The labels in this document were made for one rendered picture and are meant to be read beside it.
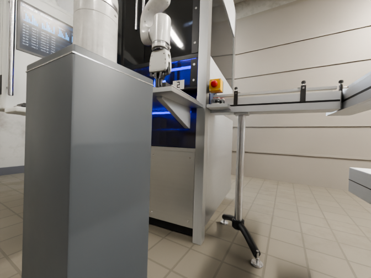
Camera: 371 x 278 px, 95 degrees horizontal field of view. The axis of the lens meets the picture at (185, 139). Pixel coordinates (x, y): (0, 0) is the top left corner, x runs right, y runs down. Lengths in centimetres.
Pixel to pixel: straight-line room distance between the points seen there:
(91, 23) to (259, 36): 331
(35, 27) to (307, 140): 331
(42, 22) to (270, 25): 320
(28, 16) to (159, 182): 134
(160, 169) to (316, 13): 332
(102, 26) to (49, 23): 108
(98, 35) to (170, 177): 89
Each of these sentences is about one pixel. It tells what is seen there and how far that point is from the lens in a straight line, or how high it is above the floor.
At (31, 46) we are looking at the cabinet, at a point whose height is 122.
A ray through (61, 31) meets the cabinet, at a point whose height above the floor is 140.
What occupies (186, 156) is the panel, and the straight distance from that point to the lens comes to 111.
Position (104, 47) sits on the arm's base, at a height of 92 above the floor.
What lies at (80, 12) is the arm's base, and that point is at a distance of 64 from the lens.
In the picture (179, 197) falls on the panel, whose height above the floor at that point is 27.
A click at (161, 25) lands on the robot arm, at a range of 93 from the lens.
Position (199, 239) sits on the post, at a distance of 124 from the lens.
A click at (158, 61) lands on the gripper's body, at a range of 87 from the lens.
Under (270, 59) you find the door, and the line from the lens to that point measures 350.
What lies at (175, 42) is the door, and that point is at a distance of 133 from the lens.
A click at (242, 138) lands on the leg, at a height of 68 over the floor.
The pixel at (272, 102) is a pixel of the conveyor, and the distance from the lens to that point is 113.
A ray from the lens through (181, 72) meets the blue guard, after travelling 121.
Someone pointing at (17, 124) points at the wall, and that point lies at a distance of 388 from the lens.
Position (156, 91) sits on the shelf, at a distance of 76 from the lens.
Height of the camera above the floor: 67
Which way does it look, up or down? level
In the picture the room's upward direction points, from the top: 2 degrees clockwise
